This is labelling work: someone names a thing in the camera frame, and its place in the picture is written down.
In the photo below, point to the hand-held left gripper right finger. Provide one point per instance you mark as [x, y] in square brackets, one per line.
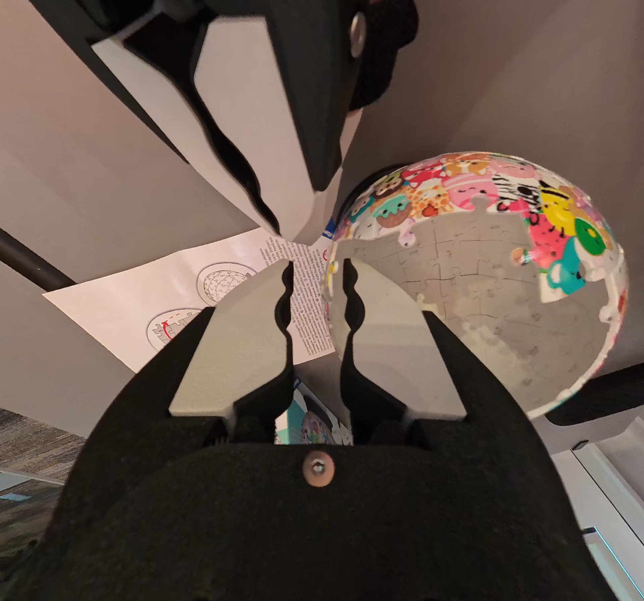
[402, 364]

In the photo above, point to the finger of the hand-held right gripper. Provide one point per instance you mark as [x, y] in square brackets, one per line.
[156, 103]
[236, 88]

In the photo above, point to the black table strip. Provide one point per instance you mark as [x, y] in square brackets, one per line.
[30, 259]

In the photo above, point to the black padded armrest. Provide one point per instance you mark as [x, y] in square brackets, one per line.
[598, 395]

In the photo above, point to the colourful puzzle ball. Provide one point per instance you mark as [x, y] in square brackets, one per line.
[478, 299]

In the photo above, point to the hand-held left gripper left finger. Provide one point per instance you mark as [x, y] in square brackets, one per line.
[231, 359]

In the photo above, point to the colourful puzzle box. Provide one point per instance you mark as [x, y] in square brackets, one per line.
[312, 420]

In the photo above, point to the folded paper instruction sheet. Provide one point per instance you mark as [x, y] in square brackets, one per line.
[131, 304]

